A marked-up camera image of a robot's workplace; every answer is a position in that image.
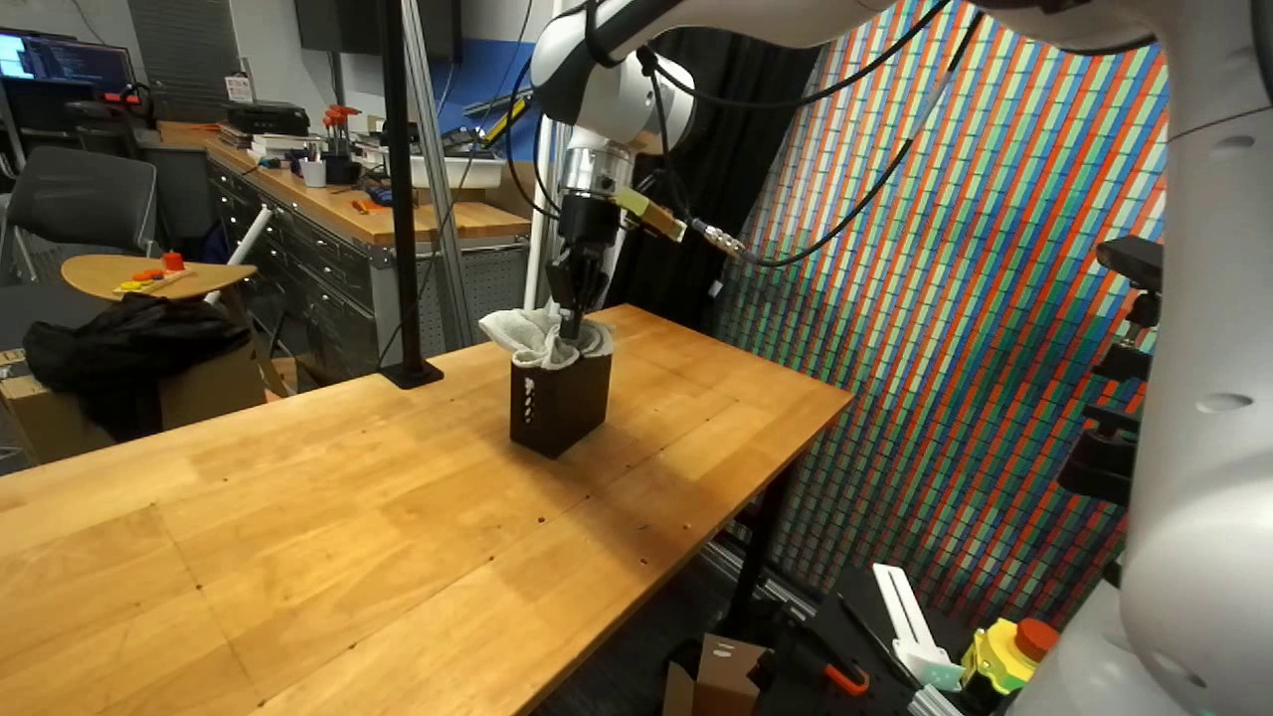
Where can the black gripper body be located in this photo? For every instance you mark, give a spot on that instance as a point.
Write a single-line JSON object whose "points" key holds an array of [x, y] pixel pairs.
{"points": [[579, 272]]}

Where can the white cloth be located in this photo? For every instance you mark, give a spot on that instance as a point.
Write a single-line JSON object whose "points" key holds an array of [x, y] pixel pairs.
{"points": [[538, 339]]}

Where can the black perforated box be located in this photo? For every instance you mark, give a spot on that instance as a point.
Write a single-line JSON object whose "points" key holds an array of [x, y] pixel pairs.
{"points": [[551, 409]]}

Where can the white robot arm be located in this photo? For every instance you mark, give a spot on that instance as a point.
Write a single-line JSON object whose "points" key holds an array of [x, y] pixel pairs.
{"points": [[1185, 618]]}

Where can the cardboard box under table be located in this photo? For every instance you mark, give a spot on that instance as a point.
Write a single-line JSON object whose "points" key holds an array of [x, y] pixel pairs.
{"points": [[710, 679]]}

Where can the black vertical pole stand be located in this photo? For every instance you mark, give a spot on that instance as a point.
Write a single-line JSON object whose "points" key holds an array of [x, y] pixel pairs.
{"points": [[413, 366]]}

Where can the wooden workbench with drawers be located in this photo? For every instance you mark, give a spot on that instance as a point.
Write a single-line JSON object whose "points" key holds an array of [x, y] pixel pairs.
{"points": [[325, 272]]}

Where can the round wooden stool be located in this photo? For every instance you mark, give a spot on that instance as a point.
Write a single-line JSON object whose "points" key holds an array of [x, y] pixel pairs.
{"points": [[119, 277]]}

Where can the black bag on floor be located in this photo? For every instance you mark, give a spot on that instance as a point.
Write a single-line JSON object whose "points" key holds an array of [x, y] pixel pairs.
{"points": [[119, 362]]}

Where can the black office chair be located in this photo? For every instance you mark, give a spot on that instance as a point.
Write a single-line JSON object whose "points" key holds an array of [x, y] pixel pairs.
{"points": [[83, 201]]}

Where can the computer monitor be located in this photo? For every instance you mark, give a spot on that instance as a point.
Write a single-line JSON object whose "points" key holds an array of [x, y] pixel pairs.
{"points": [[66, 59]]}

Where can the yellow red emergency stop button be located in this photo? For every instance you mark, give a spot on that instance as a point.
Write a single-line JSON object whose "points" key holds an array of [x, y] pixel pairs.
{"points": [[1008, 653]]}

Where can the wrist camera yellow-green block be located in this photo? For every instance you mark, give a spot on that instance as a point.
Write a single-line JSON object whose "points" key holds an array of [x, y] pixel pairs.
{"points": [[650, 211]]}

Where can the black camera on stand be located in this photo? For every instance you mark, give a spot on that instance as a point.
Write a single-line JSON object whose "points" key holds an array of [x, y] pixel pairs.
{"points": [[1106, 443]]}

